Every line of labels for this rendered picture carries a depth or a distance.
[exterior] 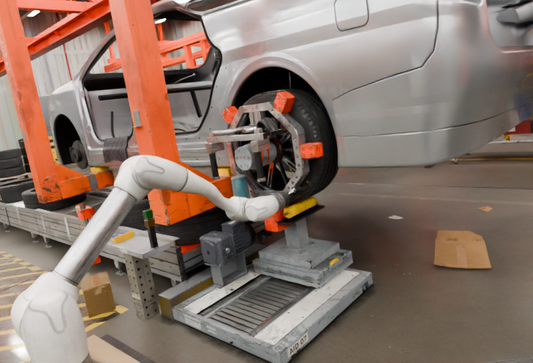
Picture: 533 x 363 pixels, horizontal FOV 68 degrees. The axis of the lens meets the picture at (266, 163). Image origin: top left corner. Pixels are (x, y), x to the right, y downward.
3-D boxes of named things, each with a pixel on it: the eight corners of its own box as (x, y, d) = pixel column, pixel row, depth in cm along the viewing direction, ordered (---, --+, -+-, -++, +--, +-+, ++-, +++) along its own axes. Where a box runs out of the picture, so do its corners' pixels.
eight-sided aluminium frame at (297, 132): (314, 200, 210) (300, 97, 202) (307, 204, 205) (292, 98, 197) (242, 195, 247) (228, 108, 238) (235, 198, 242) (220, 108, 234)
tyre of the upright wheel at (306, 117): (363, 129, 210) (278, 67, 239) (339, 136, 193) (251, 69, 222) (313, 216, 246) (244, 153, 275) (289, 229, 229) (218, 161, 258)
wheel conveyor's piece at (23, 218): (118, 219, 474) (112, 188, 468) (41, 246, 412) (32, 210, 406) (82, 212, 541) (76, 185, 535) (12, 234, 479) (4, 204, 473)
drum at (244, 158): (280, 162, 221) (276, 138, 219) (254, 172, 205) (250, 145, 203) (261, 163, 230) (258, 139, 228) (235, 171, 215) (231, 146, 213)
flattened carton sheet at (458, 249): (482, 234, 275) (482, 230, 274) (491, 270, 225) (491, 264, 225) (435, 234, 287) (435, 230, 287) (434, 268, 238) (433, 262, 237)
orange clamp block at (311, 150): (309, 155, 207) (324, 155, 201) (300, 158, 202) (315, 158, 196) (308, 143, 206) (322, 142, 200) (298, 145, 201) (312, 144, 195)
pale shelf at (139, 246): (170, 247, 218) (170, 242, 217) (143, 259, 206) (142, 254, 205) (131, 238, 247) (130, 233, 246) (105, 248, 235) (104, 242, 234)
